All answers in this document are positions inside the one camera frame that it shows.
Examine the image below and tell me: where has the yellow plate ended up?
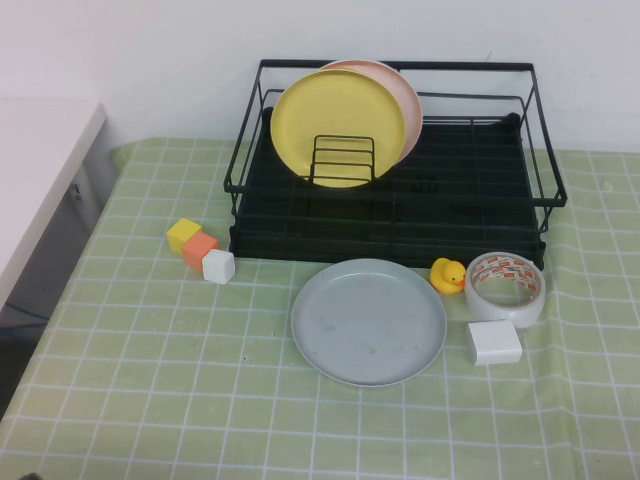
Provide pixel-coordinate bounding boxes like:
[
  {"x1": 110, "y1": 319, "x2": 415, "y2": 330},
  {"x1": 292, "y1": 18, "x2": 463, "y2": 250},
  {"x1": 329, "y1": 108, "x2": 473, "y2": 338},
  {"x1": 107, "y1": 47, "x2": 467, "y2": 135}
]
[{"x1": 270, "y1": 69, "x2": 407, "y2": 190}]

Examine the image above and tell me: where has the yellow cube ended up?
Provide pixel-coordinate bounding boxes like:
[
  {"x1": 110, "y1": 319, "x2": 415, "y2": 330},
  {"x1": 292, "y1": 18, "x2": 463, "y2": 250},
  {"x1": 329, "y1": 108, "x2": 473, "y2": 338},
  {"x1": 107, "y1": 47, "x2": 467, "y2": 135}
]
[{"x1": 166, "y1": 217, "x2": 203, "y2": 257}]

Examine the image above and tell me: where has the yellow rubber duck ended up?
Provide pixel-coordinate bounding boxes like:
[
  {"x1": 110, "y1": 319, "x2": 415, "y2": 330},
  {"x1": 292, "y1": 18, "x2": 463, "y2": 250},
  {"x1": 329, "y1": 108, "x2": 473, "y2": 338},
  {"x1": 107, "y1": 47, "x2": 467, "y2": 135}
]
[{"x1": 430, "y1": 257, "x2": 467, "y2": 294}]

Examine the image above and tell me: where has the green checked tablecloth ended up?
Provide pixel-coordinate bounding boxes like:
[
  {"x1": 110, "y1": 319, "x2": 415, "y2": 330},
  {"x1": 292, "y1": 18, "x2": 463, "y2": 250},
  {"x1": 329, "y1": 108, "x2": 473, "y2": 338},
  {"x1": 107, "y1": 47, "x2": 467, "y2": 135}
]
[{"x1": 0, "y1": 135, "x2": 640, "y2": 480}]

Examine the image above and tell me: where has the black wire dish rack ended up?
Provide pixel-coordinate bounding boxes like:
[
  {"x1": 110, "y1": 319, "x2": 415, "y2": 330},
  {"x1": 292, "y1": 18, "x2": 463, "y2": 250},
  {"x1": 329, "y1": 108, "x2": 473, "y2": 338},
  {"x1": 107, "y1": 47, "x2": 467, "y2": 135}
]
[{"x1": 223, "y1": 58, "x2": 568, "y2": 266}]

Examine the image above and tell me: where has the orange cube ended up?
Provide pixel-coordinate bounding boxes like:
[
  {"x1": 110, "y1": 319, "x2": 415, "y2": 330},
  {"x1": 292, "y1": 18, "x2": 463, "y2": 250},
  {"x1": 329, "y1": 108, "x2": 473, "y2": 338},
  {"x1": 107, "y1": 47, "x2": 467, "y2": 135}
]
[{"x1": 181, "y1": 232, "x2": 220, "y2": 273}]

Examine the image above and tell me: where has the pink plate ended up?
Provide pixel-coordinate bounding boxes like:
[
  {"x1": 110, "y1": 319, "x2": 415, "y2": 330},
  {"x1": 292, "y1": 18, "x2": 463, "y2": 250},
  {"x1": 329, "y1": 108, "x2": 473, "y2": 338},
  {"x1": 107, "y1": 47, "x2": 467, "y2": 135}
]
[{"x1": 318, "y1": 59, "x2": 424, "y2": 166}]

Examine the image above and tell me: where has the white rectangular box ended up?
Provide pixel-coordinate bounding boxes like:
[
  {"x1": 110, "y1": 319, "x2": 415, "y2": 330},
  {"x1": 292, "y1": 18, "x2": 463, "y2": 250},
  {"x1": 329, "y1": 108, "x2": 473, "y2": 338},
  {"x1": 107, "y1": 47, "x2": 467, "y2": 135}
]
[{"x1": 467, "y1": 319, "x2": 524, "y2": 367}]

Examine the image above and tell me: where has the white cube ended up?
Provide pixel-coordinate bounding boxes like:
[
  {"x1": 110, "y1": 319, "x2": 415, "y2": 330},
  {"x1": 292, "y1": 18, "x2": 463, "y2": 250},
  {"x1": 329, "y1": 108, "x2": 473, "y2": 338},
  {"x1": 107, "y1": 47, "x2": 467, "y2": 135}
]
[{"x1": 201, "y1": 248, "x2": 236, "y2": 285}]

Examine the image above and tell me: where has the grey plate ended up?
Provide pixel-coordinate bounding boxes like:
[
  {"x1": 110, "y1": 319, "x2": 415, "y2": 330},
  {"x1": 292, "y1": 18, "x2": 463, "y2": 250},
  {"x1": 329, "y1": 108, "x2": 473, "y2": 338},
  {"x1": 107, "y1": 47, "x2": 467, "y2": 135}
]
[{"x1": 290, "y1": 258, "x2": 448, "y2": 388}]

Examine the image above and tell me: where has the white tape roll red print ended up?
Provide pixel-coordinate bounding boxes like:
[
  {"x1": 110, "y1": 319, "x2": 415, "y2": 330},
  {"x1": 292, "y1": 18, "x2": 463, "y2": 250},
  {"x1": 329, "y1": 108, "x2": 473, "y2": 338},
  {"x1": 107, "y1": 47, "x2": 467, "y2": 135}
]
[{"x1": 465, "y1": 252, "x2": 546, "y2": 329}]

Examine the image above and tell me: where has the black plastic drip tray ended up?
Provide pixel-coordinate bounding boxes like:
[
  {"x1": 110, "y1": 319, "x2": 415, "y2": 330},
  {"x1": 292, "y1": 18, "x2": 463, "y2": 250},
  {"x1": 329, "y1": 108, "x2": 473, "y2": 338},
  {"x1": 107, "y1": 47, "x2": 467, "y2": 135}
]
[{"x1": 228, "y1": 112, "x2": 546, "y2": 265}]

